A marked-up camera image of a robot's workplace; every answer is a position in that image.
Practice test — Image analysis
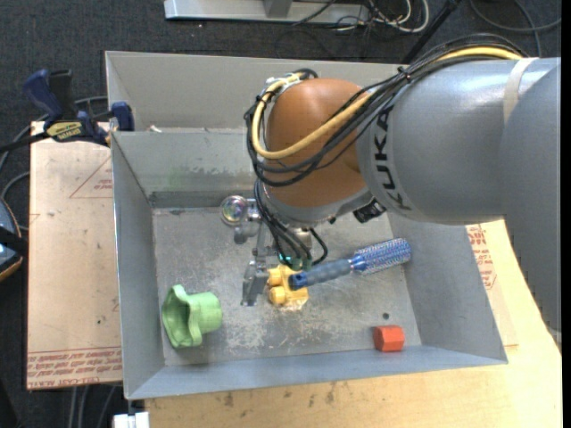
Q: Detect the green plastic cup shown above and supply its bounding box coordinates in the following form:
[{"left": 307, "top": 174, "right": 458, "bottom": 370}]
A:
[{"left": 161, "top": 284, "right": 224, "bottom": 350}]

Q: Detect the black cylinder on white bracket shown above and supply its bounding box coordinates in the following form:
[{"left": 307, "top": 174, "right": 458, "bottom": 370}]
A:
[{"left": 352, "top": 199, "right": 388, "bottom": 226}]

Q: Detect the blue and grey brush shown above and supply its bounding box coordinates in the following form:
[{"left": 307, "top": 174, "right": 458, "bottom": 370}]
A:
[{"left": 287, "top": 237, "right": 413, "bottom": 292}]

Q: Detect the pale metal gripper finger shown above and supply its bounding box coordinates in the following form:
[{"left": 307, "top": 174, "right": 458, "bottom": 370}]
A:
[
  {"left": 254, "top": 265, "right": 270, "bottom": 303},
  {"left": 240, "top": 259, "right": 259, "bottom": 308}
]

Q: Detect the brown cardboard board, red print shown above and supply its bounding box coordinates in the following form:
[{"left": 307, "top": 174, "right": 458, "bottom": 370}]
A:
[{"left": 26, "top": 120, "right": 521, "bottom": 391}]

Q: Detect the clear glass thing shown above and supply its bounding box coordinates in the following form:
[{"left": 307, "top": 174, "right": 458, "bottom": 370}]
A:
[{"left": 219, "top": 194, "right": 262, "bottom": 246}]

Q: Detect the yellow knobbed toy block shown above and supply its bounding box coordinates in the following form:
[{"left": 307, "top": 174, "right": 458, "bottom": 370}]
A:
[{"left": 265, "top": 264, "right": 310, "bottom": 309}]

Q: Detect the grey metal bin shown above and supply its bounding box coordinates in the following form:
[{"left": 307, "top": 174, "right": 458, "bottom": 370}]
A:
[{"left": 104, "top": 50, "right": 509, "bottom": 401}]

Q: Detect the orange-red small block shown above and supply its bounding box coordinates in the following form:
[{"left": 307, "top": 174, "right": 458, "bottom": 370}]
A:
[{"left": 372, "top": 325, "right": 407, "bottom": 353}]

